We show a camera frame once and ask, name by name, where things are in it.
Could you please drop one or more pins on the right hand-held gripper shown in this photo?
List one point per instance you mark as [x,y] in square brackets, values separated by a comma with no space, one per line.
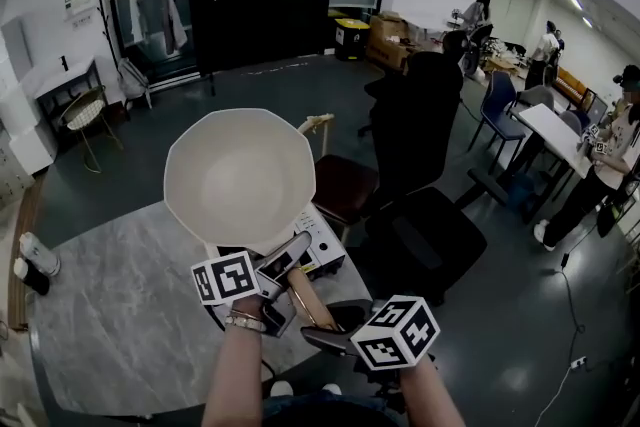
[395,334]

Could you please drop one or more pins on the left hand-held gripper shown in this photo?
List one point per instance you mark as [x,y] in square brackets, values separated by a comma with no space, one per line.
[227,278]

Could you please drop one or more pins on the white portable stove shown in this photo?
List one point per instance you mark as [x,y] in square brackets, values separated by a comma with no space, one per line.
[320,247]

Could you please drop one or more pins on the person's right forearm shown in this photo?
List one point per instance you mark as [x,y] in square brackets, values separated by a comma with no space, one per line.
[430,395]

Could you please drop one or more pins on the person's left forearm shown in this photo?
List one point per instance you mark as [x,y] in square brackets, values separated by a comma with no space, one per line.
[235,375]

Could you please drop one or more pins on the silver wristwatch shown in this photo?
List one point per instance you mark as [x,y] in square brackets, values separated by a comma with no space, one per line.
[245,321]

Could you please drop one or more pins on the person's white shoe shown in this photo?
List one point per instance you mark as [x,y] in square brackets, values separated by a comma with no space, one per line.
[332,388]
[281,388]

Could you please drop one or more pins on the brown cushioned wooden chair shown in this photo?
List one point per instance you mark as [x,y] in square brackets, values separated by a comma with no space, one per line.
[345,185]

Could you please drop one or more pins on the black office chair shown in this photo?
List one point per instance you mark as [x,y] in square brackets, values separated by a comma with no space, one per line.
[420,195]

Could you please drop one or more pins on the white power strip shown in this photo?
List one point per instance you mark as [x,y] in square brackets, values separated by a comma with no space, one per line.
[578,361]

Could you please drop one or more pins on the black bottle white cap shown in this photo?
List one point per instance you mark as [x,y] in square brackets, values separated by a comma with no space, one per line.
[31,280]

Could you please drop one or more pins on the yellow and black bin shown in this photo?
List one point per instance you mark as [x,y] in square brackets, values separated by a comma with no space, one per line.
[351,37]

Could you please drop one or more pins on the grey backpack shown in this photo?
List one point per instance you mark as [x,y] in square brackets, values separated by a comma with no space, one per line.
[132,77]

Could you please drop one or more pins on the brown cardboard box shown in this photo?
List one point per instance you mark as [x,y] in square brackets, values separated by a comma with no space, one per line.
[390,42]

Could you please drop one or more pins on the blue chair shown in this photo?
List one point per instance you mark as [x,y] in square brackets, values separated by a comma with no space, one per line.
[500,107]

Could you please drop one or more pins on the white rectangular table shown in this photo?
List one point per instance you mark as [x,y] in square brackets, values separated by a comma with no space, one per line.
[550,127]

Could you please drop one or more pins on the hanging grey garment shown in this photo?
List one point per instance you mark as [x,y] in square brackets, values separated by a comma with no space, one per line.
[172,15]

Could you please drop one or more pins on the white side table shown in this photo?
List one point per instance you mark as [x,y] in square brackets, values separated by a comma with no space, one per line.
[67,77]

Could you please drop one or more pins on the grey chair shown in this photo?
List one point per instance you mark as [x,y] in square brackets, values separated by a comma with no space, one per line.
[540,96]

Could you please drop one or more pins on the hanging white garment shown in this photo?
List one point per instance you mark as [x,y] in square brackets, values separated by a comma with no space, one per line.
[136,15]

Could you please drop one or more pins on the wooden bench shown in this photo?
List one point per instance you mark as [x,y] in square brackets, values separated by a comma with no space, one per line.
[574,86]

